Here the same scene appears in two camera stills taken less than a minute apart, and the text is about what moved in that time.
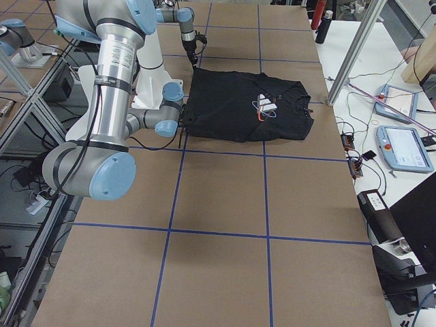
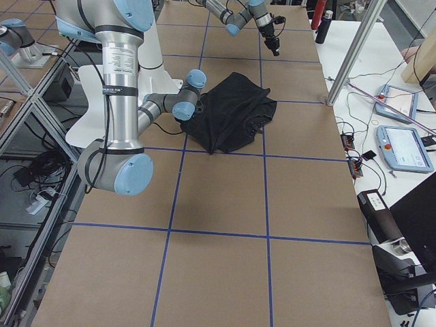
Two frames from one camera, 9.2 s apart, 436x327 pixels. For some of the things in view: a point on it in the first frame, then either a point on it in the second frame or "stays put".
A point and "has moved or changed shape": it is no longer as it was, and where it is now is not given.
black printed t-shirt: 229,106 has moved or changed shape
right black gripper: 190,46 → 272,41
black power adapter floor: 24,176 stays put
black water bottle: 324,27 stays put
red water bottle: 318,13 stays put
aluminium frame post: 370,19 stays put
